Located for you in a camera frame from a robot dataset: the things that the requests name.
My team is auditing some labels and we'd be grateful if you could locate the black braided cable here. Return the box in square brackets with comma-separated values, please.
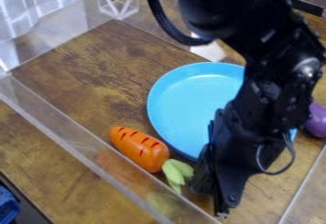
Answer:
[139, 0, 214, 47]

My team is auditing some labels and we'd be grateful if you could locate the blue object at corner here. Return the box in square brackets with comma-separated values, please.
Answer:
[0, 186, 20, 224]

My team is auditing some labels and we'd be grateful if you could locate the orange toy carrot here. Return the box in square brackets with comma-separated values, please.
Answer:
[108, 126, 194, 193]

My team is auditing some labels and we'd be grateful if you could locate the purple toy eggplant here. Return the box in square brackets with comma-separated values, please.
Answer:
[306, 102, 326, 138]

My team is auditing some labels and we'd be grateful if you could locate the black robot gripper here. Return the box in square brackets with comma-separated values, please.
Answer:
[191, 103, 288, 217]

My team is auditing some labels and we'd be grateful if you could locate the blue round plate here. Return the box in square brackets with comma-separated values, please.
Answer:
[145, 61, 298, 163]

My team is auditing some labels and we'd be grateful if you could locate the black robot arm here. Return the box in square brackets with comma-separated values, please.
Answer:
[179, 0, 326, 216]

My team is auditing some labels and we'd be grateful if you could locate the clear acrylic enclosure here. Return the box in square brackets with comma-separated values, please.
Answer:
[0, 0, 326, 224]

